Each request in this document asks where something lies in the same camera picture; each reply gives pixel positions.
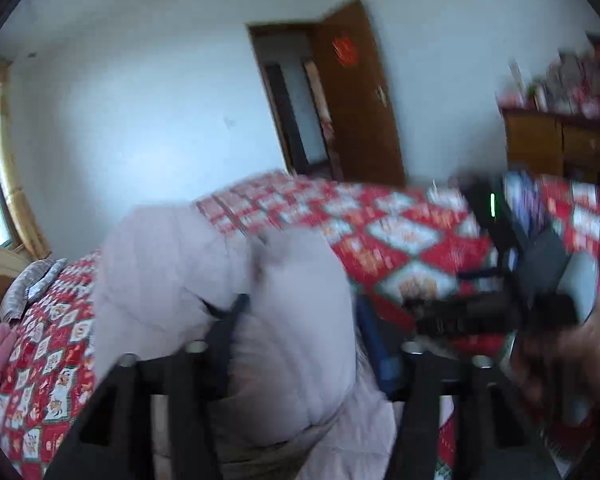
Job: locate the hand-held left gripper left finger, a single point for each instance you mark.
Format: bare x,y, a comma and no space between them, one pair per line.
220,355

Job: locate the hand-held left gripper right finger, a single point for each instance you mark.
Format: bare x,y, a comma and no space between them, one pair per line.
377,350

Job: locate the yellow floral curtain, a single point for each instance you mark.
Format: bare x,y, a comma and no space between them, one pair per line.
15,175

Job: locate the brown wooden door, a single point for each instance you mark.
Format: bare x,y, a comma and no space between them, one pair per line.
355,110

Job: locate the red paper door decoration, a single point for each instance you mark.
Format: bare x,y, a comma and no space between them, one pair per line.
345,50

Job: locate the brown wooden cabinet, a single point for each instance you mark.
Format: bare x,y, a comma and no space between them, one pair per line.
535,140

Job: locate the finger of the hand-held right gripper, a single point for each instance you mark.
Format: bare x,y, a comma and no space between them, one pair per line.
485,274
470,315

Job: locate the brown wooden door frame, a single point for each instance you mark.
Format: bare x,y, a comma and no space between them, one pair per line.
280,100

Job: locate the beige quilted puffer jacket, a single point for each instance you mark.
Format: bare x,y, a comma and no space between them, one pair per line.
290,310

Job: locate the person's right hand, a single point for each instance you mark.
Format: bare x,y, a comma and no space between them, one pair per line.
592,355

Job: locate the grey striped pillow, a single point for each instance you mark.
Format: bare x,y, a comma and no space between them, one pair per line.
30,285

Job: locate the pile of colourful boxes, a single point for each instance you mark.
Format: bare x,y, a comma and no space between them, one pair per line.
575,85

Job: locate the red patchwork printed bedspread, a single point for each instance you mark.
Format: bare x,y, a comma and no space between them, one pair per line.
395,240

